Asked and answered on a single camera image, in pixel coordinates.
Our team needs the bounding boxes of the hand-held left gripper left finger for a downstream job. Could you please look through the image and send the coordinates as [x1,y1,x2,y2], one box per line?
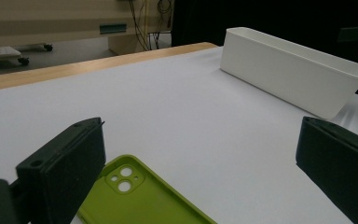
[15,117,106,224]

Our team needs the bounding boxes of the white wheeled base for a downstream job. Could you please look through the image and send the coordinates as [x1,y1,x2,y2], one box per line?
[0,42,54,67]

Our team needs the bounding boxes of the white plastic storage box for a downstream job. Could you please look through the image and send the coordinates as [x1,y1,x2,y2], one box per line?
[219,26,358,120]

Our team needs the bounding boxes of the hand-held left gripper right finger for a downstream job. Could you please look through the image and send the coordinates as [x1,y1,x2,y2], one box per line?
[296,116,358,224]

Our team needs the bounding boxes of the bundle of hanging black cables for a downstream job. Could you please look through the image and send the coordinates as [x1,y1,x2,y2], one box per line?
[127,0,172,51]

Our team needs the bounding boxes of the white table mat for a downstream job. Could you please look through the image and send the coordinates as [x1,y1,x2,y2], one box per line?
[0,46,358,224]

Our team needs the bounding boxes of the green plate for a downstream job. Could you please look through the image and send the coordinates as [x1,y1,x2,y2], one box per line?
[76,154,218,224]

